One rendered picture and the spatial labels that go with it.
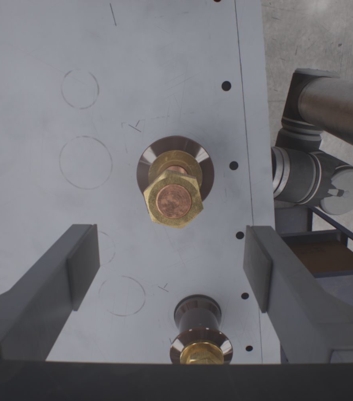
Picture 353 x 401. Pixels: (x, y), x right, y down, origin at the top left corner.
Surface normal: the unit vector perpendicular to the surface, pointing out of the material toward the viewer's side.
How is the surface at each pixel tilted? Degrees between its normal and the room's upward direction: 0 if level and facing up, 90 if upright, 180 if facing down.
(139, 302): 0
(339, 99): 87
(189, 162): 0
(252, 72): 11
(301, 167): 33
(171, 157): 0
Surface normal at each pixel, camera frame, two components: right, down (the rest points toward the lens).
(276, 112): 0.00, 0.28
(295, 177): 0.22, 0.17
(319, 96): -0.92, -0.36
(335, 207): 0.12, 0.52
